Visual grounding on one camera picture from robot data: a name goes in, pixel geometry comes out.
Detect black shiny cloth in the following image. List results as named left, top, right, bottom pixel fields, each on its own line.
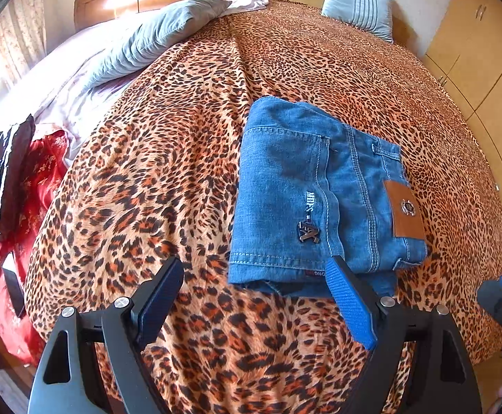
left=0, top=114, right=37, bottom=242

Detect striped grey pillow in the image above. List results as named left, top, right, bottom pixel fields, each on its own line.
left=321, top=0, right=394, bottom=44

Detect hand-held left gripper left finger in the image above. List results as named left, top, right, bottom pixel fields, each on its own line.
left=27, top=256, right=185, bottom=414

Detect blue denim pants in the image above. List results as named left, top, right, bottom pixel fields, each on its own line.
left=227, top=96, right=428, bottom=299

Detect red satin cloth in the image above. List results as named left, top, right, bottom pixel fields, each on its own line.
left=0, top=129, right=70, bottom=365

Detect leopard print blanket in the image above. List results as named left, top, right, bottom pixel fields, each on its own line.
left=22, top=0, right=502, bottom=414

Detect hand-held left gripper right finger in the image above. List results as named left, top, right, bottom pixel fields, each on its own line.
left=325, top=255, right=483, bottom=414

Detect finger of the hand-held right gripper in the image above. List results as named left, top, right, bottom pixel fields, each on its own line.
left=476, top=275, right=502, bottom=346

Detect patterned curtain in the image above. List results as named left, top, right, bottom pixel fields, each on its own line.
left=0, top=0, right=47, bottom=87

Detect plain grey pillow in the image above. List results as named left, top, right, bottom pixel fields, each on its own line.
left=89, top=0, right=234, bottom=89

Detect wooden wardrobe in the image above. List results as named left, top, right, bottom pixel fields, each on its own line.
left=421, top=0, right=502, bottom=268

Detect white bed sheet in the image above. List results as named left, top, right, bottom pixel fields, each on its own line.
left=0, top=0, right=270, bottom=169

